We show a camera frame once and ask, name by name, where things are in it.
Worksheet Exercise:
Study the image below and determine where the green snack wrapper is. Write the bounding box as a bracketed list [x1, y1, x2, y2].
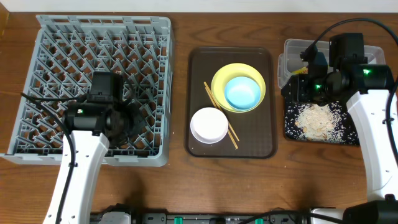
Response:
[292, 67, 308, 75]

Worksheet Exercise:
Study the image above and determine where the food scraps rice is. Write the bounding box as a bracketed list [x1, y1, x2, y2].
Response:
[285, 101, 358, 144]

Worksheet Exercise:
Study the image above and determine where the light blue bowl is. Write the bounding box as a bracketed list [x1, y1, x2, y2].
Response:
[224, 77, 261, 111]

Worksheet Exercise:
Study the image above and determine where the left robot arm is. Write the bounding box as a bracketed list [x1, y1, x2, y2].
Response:
[44, 72, 146, 223]

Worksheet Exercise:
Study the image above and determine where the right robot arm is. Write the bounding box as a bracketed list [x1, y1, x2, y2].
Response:
[281, 33, 397, 223]

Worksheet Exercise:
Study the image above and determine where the black waste tray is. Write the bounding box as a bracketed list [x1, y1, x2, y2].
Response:
[281, 77, 361, 146]

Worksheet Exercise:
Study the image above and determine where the clear plastic bin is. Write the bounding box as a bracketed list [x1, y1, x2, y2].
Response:
[277, 39, 386, 89]

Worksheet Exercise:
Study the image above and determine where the dark brown serving tray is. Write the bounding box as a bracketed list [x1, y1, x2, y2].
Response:
[185, 47, 278, 159]

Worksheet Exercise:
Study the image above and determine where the white pink bowl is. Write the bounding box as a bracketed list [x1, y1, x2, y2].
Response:
[190, 107, 228, 144]

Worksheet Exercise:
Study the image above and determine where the wooden chopstick right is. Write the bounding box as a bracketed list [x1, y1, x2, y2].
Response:
[203, 82, 240, 142]

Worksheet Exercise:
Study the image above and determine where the wooden chopstick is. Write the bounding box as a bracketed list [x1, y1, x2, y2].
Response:
[203, 82, 240, 142]
[205, 86, 239, 150]

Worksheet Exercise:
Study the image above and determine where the wooden chopstick left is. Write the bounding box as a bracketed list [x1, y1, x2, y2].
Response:
[205, 86, 239, 150]

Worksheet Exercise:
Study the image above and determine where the grey plastic dish rack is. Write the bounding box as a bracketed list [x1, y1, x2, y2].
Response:
[2, 15, 175, 167]

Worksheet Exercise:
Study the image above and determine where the yellow round plate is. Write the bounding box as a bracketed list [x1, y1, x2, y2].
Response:
[211, 63, 266, 113]

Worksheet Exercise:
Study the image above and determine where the right black cable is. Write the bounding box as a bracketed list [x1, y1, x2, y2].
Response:
[300, 17, 398, 166]

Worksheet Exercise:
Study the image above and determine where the black cable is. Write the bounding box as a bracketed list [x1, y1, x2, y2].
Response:
[20, 91, 91, 224]
[300, 17, 398, 166]

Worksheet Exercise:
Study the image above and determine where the left black cable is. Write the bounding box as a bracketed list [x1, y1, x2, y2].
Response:
[20, 91, 91, 224]

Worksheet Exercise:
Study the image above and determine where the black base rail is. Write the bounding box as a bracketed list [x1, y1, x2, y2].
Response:
[90, 203, 310, 224]

